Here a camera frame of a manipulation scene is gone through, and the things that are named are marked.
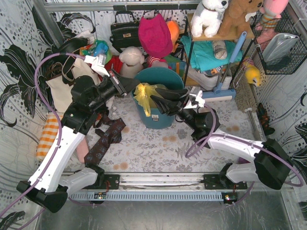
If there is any cream tote bag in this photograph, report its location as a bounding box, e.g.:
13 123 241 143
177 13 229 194
47 58 101 113

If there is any white storage box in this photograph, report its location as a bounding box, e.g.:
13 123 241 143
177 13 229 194
188 69 232 91

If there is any rainbow striped bag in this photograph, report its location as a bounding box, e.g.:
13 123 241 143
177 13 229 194
165 55 186 77

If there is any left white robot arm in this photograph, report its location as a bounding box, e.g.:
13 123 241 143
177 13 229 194
17 71 140 213

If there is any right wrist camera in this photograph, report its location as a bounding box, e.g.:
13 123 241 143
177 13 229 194
183 90 205 109

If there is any red cloth in basket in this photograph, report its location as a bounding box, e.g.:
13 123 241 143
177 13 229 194
105 56 123 73

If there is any metal base rail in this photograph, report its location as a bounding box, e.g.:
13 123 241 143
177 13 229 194
67 172 295 202

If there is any brown teddy bear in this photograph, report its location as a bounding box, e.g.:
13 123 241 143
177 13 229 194
218 0 263 36

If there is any yellow trash bag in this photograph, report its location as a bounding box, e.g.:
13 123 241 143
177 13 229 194
133 83 167 117

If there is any black wire basket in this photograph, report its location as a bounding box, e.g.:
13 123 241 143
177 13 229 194
251 11 307 75

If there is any wooden shelf rack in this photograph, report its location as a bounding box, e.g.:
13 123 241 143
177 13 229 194
181 13 256 89

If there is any yellow plush duck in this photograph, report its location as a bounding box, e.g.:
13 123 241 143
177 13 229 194
243 59 261 87

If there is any white plush dog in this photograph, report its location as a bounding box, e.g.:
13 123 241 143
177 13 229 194
191 0 229 38

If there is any pink cloth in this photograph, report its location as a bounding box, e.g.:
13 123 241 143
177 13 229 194
76 138 89 163

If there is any magenta knit hat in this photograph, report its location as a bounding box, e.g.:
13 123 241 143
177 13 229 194
138 13 173 58

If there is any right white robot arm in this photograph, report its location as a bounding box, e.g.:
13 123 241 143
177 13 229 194
150 87 293 190

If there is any pink plush toy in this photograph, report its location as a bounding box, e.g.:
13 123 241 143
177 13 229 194
255 0 289 31

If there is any colourful striped cloth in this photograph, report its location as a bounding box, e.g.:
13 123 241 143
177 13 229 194
80 40 112 63

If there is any teal folded cloth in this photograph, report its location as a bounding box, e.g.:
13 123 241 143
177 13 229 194
190 41 236 71

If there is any silver foil pouch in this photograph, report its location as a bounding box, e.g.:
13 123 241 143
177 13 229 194
262 33 299 62

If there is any orange plush toy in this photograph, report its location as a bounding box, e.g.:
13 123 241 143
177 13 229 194
166 21 179 52

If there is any black round hat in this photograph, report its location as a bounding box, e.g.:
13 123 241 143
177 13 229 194
52 37 89 62

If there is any black leather handbag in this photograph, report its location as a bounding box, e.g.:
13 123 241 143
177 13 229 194
109 11 142 53

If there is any white fluffy plush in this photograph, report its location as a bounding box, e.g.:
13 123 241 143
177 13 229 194
119 46 145 78

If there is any teal trash bin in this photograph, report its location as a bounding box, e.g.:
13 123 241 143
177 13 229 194
134 67 184 129

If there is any pink white plush doll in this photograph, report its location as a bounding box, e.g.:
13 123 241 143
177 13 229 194
147 56 170 69

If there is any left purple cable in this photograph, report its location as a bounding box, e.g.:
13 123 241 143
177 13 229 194
0 53 87 230

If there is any beige chenille duster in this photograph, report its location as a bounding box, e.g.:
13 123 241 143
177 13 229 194
233 69 257 112

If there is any orange checked towel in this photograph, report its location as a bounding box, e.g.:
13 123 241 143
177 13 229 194
36 112 59 161

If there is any grey patterned pouch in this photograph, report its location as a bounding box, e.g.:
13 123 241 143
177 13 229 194
212 40 227 60

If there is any dark patterned necktie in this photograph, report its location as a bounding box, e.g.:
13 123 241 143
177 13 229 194
84 114 126 166

